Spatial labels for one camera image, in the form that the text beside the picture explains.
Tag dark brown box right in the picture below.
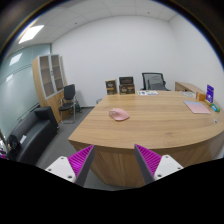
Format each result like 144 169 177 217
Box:
119 76 135 94

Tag black visitor chair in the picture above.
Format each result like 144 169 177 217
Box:
59 84 76 115

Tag black leather sofa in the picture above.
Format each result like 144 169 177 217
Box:
7 106 58 165

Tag teal small object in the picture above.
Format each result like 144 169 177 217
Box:
211 104 220 112

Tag large wooden desk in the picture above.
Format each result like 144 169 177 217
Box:
69 91 224 187

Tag white papers on desk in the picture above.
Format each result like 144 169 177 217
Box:
137 90 158 96

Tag black mesh office chair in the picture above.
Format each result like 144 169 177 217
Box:
142 72 167 91

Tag ceiling light panel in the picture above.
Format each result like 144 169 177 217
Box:
19 25 44 44

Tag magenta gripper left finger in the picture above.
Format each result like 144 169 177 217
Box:
46 145 95 187

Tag wooden side credenza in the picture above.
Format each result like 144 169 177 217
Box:
175 82 204 94

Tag wooden glass-door cabinet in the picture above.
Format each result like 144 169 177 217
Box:
32 54 64 123

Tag small brown box left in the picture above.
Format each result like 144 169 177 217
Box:
105 79 117 95

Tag pink notebook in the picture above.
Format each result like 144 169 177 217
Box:
184 101 210 114

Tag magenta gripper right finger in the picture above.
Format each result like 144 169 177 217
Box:
134 144 183 184

